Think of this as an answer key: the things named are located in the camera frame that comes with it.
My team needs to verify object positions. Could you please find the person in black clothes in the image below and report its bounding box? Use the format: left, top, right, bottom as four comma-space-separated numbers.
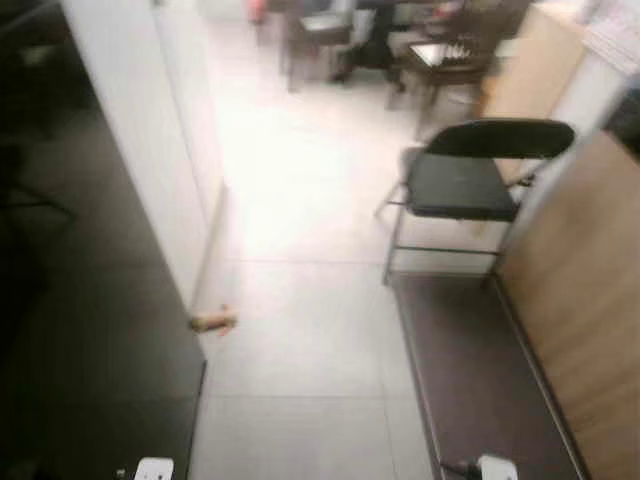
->
335, 0, 406, 86

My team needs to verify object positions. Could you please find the light wooden panel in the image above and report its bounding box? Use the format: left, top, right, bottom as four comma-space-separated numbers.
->
495, 130, 640, 480

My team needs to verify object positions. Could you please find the black folding chair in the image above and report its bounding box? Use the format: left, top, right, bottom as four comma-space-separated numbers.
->
378, 118, 578, 286

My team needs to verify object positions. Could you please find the small brown door stopper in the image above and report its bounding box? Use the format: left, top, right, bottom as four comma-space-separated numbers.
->
188, 308, 239, 336

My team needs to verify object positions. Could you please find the dark glossy cabinet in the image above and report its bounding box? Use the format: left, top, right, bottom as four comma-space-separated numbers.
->
0, 0, 208, 480

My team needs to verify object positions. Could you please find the white counter with papers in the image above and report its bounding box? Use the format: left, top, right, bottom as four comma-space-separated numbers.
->
578, 0, 640, 79

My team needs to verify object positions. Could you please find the tan wooden cabinet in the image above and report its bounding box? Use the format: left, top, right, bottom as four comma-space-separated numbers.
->
480, 5, 588, 121

